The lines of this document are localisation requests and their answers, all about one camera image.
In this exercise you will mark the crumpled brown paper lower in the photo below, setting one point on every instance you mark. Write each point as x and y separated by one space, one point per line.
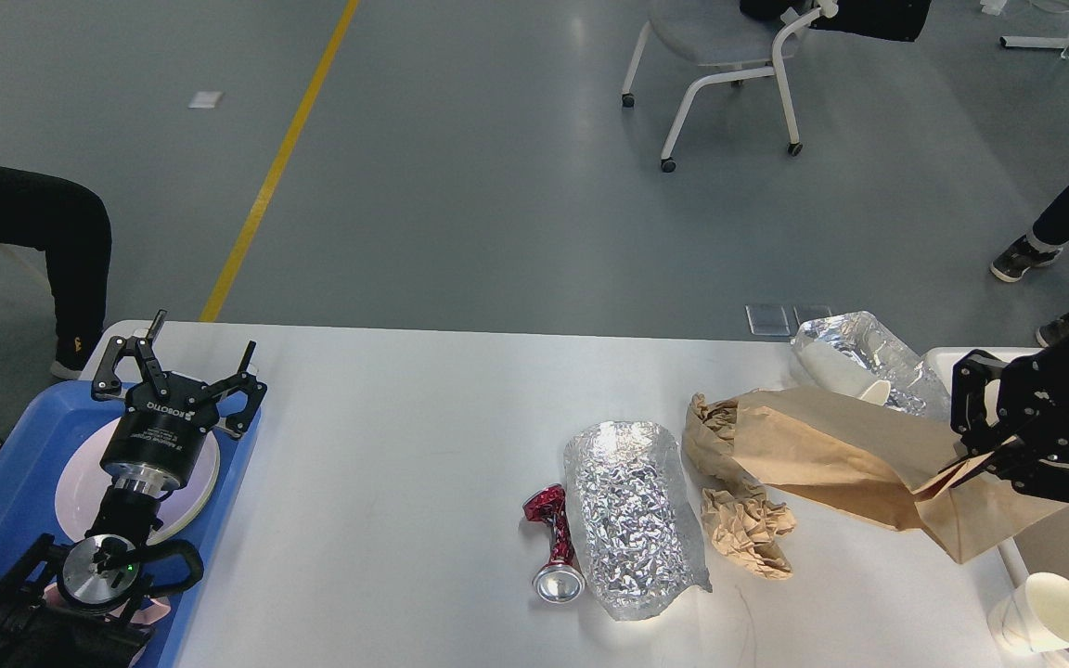
744 525

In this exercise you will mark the grey white office chair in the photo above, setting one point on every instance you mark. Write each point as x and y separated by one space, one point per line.
716 34

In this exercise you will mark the crumpled brown paper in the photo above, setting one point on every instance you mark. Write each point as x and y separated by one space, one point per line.
709 440
744 525

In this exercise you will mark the white desk leg base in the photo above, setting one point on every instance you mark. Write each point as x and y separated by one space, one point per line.
1068 37

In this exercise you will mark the pink plate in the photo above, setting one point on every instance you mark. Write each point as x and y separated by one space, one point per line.
83 483

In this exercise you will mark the crushed red can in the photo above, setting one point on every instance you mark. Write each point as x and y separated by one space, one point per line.
558 581

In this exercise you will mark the large silver foil bag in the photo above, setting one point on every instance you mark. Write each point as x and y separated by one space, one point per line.
638 541

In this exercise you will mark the blue plastic tray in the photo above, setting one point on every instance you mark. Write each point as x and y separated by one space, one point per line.
53 426

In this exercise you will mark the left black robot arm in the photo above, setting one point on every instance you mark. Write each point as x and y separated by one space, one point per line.
74 603

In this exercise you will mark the small silver foil bag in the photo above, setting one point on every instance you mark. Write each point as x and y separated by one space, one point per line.
915 388

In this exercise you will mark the white paper cup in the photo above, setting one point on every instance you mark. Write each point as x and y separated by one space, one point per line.
1034 618

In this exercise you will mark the crumpled brown paper upper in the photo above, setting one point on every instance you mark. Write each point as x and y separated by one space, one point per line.
709 440

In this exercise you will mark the person in black left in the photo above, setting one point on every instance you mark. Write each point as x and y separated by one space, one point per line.
69 224

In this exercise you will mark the walking person black sneakers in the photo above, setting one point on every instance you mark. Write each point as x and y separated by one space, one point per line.
1041 244

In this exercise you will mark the pink ribbed mug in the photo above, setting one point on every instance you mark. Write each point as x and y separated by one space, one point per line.
150 611

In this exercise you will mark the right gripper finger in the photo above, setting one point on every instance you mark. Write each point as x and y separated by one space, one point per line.
970 417
1046 477

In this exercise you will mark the brown paper bag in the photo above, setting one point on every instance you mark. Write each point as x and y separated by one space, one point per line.
897 471

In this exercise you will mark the white cup in foil bag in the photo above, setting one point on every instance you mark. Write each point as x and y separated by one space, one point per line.
835 371

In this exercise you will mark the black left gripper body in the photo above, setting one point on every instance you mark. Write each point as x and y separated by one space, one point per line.
159 437

